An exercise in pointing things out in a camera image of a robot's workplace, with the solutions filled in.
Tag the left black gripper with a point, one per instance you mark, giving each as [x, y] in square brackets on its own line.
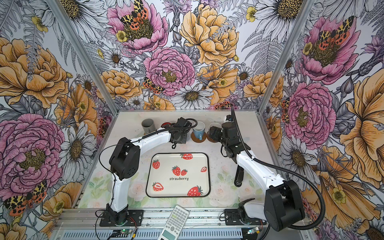
[183, 141]

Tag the white calculator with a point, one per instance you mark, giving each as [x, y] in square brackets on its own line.
[174, 224]

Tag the purple white mug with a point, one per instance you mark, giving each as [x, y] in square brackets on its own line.
[217, 125]

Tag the brown round wooden coaster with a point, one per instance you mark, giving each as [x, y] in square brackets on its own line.
[210, 139]

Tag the left green circuit board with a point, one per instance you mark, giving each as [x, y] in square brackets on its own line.
[124, 233]

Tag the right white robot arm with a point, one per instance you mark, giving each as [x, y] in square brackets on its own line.
[282, 207]

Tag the grey mug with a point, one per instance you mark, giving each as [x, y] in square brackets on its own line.
[148, 126]

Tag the blue white mug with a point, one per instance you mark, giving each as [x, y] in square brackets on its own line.
[199, 130]

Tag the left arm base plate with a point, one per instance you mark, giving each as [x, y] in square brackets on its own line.
[127, 218]

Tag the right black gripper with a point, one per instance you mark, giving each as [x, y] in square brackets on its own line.
[216, 131]

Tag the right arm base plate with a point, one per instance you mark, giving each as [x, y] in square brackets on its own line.
[237, 217]

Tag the red mug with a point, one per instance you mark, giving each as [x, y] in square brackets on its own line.
[166, 124]

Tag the green circuit board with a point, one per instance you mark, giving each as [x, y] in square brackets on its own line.
[124, 233]
[253, 231]

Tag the strawberry print serving tray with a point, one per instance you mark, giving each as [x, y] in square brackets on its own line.
[179, 175]

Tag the right green circuit board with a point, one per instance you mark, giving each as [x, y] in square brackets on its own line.
[253, 231]

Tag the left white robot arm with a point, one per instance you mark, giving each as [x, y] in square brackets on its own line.
[125, 159]

